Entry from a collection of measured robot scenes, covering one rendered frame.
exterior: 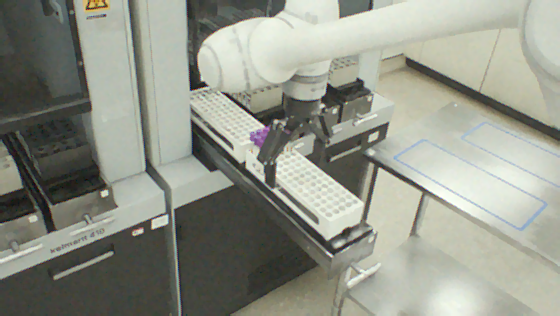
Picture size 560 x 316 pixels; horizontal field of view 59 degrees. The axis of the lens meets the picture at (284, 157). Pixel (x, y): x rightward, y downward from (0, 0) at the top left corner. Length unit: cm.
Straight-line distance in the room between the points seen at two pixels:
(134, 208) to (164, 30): 42
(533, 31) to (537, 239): 81
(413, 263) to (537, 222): 66
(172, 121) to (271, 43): 56
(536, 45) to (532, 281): 197
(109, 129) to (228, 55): 50
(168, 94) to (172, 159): 19
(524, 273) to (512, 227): 118
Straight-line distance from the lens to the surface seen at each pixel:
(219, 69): 79
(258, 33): 79
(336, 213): 103
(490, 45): 344
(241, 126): 127
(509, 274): 234
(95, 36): 112
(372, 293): 168
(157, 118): 126
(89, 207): 120
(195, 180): 130
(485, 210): 122
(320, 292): 201
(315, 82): 96
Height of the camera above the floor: 154
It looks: 35 degrees down
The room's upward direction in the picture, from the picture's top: 5 degrees clockwise
